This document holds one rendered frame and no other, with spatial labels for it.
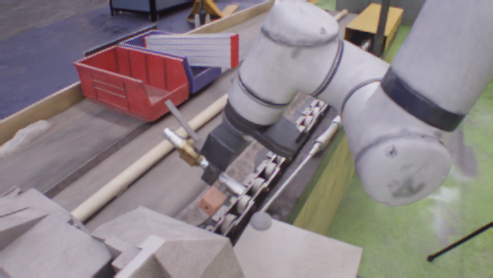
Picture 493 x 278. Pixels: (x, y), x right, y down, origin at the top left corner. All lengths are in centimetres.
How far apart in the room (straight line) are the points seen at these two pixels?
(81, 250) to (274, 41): 34
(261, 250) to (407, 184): 35
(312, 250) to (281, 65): 35
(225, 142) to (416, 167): 27
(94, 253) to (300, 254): 35
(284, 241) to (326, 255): 8
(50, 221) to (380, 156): 44
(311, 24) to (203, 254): 29
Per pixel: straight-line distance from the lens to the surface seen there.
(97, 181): 87
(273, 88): 43
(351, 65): 43
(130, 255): 38
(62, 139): 108
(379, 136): 32
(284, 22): 40
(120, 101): 109
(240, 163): 87
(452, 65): 30
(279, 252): 62
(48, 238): 50
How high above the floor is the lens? 129
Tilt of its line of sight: 34 degrees down
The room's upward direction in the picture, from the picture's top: 1 degrees clockwise
